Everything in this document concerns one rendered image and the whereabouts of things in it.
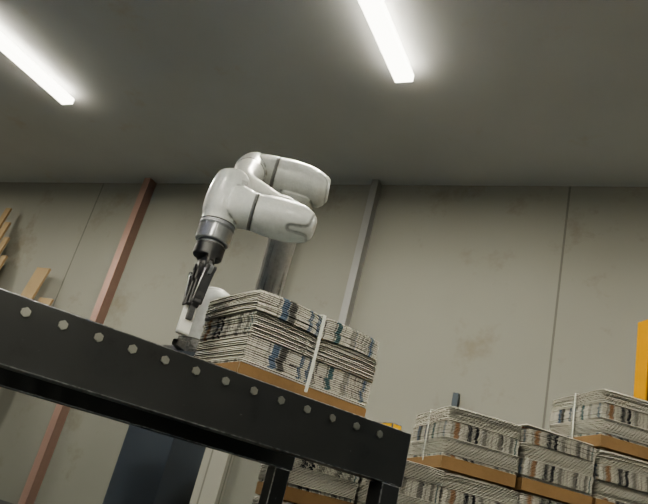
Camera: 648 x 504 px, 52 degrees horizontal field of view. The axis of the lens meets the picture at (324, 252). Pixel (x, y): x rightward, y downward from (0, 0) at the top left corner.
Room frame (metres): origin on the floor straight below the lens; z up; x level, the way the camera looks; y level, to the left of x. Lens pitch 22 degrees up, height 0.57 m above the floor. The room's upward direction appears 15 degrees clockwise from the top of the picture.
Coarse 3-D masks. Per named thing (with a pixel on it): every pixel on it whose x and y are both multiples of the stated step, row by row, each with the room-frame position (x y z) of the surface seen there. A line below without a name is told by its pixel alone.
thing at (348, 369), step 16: (336, 336) 1.59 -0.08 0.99; (352, 336) 1.62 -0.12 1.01; (368, 336) 1.64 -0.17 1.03; (336, 352) 1.60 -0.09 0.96; (352, 352) 1.63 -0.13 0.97; (368, 352) 1.65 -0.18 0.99; (336, 368) 1.61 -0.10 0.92; (352, 368) 1.63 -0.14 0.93; (368, 368) 1.66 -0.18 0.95; (320, 384) 1.60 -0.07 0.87; (336, 384) 1.62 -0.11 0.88; (352, 384) 1.64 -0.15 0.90; (368, 384) 1.67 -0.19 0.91; (352, 400) 1.65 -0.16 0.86
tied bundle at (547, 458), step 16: (528, 432) 2.40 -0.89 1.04; (544, 432) 2.42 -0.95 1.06; (528, 448) 2.41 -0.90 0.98; (544, 448) 2.43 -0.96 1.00; (560, 448) 2.43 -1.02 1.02; (576, 448) 2.44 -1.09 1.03; (592, 448) 2.45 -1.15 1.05; (528, 464) 2.41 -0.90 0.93; (544, 464) 2.42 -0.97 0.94; (560, 464) 2.43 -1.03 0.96; (576, 464) 2.44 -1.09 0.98; (592, 464) 2.46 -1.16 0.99; (544, 480) 2.42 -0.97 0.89; (560, 480) 2.43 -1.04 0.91; (576, 480) 2.44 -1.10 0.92; (592, 480) 2.45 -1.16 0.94; (544, 496) 2.42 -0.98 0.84
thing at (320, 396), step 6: (318, 396) 1.59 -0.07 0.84; (324, 396) 1.60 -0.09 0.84; (330, 396) 1.61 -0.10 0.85; (324, 402) 1.60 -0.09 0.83; (330, 402) 1.61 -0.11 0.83; (336, 402) 1.62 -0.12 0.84; (342, 402) 1.63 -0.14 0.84; (348, 402) 1.64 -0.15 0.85; (342, 408) 1.63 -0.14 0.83; (348, 408) 1.64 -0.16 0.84; (354, 408) 1.65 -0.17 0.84; (360, 408) 1.66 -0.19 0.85; (360, 414) 1.66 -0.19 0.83
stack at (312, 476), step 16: (304, 464) 2.30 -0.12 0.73; (416, 464) 2.35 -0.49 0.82; (288, 480) 2.30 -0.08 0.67; (304, 480) 2.30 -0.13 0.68; (320, 480) 2.31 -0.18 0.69; (336, 480) 2.32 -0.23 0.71; (352, 480) 2.32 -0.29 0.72; (368, 480) 2.34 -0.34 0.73; (416, 480) 2.36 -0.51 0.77; (432, 480) 2.36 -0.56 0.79; (448, 480) 2.38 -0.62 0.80; (464, 480) 2.38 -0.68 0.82; (336, 496) 2.32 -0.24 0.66; (352, 496) 2.33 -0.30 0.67; (400, 496) 2.35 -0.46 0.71; (416, 496) 2.36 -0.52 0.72; (432, 496) 2.37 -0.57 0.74; (448, 496) 2.38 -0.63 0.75; (464, 496) 2.39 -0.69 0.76; (480, 496) 2.39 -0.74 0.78; (496, 496) 2.40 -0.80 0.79; (512, 496) 2.41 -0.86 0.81; (528, 496) 2.42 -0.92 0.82
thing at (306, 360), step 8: (320, 320) 1.57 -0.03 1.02; (328, 320) 1.58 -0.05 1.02; (312, 328) 1.56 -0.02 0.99; (328, 328) 1.59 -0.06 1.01; (312, 336) 1.57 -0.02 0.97; (328, 336) 1.59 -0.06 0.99; (312, 344) 1.57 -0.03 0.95; (320, 344) 1.58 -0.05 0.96; (304, 352) 1.56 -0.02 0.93; (312, 352) 1.57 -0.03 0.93; (320, 352) 1.59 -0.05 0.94; (304, 360) 1.57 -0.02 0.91; (320, 360) 1.58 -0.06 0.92; (304, 368) 1.57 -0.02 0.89; (320, 368) 1.59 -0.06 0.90; (304, 376) 1.57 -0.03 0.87; (312, 376) 1.59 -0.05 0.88; (304, 384) 1.57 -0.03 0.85; (312, 384) 1.59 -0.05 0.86
